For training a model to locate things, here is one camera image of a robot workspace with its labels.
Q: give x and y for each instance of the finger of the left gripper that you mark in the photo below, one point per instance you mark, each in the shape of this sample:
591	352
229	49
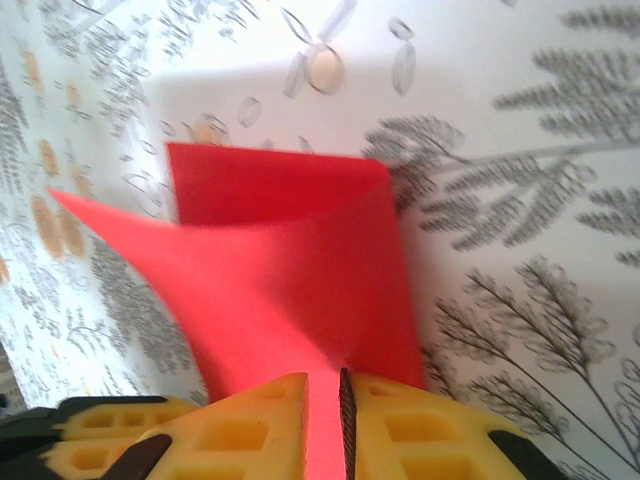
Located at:
100	435

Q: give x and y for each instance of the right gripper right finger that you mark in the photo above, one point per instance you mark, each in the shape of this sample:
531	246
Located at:
425	440

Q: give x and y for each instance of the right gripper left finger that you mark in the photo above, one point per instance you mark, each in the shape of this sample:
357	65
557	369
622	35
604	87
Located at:
240	440

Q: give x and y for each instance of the red square paper sheet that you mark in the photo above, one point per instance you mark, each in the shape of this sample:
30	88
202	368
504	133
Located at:
280	280

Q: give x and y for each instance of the floral patterned table cover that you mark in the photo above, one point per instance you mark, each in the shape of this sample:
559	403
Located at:
500	75

